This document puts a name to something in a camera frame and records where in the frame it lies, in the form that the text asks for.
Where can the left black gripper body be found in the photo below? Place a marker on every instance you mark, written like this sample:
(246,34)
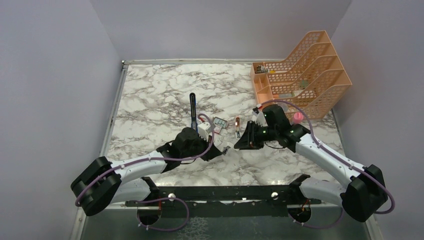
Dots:
(199,147)

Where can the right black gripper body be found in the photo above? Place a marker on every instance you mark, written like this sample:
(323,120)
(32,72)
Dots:
(269,133)

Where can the staple strip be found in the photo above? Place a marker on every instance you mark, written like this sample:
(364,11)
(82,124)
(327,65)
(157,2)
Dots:
(225,150)

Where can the pink eraser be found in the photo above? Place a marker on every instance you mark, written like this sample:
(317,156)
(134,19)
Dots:
(237,127)

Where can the blue stapler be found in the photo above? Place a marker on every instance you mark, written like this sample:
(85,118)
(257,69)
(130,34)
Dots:
(193,115)

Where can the red white staple box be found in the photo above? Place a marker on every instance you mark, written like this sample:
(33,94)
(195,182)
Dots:
(217,129)

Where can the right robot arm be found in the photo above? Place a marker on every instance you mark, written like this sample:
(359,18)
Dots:
(359,190)

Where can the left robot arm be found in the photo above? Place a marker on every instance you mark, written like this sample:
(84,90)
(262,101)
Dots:
(105,182)

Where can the pink capped pen tube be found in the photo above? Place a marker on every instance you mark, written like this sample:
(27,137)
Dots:
(297,118)

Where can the orange desk organizer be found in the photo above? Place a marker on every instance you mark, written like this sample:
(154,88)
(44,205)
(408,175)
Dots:
(312,77)

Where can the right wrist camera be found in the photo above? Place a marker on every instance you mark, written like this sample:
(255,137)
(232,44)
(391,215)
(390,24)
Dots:
(259,117)

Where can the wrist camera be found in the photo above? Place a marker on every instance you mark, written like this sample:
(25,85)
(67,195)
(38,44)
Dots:
(205,128)
(259,117)

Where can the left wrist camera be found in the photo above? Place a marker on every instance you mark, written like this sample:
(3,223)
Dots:
(205,128)

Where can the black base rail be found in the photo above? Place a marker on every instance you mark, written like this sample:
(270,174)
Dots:
(222,201)

